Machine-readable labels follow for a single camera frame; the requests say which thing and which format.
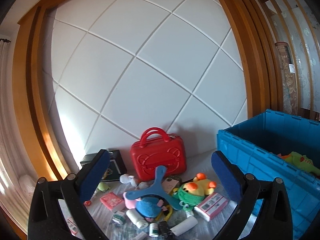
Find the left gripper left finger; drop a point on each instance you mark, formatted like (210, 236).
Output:
(46, 220)

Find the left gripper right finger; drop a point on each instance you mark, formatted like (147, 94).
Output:
(274, 220)

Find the large green frog plush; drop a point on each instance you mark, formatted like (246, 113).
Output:
(302, 162)

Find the pink tissue pack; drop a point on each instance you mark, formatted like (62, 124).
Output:
(211, 206)
(112, 202)

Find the red white cigarette box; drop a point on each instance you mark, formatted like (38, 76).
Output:
(72, 226)

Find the small red cube box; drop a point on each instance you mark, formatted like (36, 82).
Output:
(87, 203)

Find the black gift bag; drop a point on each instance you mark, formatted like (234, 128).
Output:
(116, 167)

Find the blue plastic storage crate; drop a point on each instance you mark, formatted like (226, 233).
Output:
(258, 145)

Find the yellow duck plush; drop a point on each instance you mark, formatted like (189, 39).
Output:
(200, 186)

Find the small green frog plush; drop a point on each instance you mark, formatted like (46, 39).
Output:
(189, 195)

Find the blue round plush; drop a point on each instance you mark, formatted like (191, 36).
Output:
(149, 207)

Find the black crumpled plastic bag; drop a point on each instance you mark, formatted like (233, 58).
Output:
(165, 230)

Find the red plastic toy suitcase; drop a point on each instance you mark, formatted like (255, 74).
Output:
(155, 148)

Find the rolled patterned carpet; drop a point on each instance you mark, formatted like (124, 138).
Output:
(288, 77)

